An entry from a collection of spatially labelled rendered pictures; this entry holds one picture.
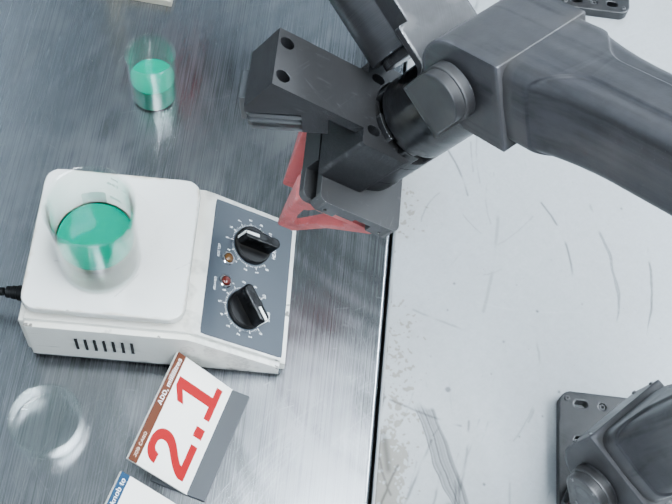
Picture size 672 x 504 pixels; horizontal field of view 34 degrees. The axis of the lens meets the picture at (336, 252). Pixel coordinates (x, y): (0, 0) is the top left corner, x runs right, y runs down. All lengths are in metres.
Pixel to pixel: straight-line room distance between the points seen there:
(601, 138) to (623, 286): 0.42
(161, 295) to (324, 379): 0.16
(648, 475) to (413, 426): 0.23
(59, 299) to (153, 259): 0.07
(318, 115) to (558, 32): 0.17
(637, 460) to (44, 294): 0.43
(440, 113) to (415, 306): 0.33
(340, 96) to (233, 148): 0.30
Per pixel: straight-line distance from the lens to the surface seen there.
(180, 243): 0.85
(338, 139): 0.73
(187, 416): 0.86
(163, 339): 0.84
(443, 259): 0.95
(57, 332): 0.85
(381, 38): 0.69
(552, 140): 0.60
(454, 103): 0.61
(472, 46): 0.61
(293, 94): 0.68
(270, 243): 0.88
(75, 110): 1.02
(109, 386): 0.90
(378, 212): 0.75
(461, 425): 0.90
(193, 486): 0.86
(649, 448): 0.72
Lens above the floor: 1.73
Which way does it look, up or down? 62 degrees down
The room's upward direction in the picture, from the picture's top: 11 degrees clockwise
